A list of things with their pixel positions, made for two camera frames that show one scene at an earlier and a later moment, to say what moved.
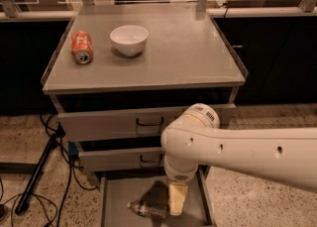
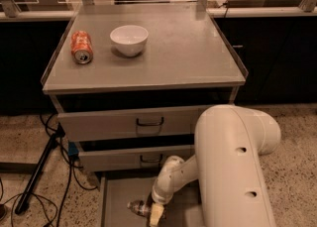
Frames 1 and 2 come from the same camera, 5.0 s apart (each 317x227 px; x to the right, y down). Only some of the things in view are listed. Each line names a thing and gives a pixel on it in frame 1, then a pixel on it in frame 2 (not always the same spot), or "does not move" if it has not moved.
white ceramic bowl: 129,40 does not move
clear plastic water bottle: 158,212 does not move
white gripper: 180,174 to 160,195
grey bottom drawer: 119,188 does not move
